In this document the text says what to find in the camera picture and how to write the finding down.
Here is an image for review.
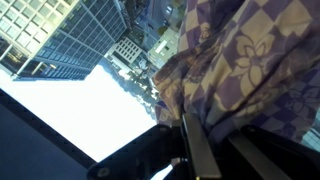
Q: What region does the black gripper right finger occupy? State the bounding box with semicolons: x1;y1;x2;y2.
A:
229;125;320;180

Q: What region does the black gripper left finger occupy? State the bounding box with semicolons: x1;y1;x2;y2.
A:
87;112;223;180

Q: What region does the purple checkered floral cloth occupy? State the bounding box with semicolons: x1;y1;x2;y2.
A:
152;0;320;145

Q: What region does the small cream flat-roofed building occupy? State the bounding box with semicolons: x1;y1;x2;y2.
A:
147;27;181;70

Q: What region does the tall gridded glass building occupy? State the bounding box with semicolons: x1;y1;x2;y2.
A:
0;0;132;82

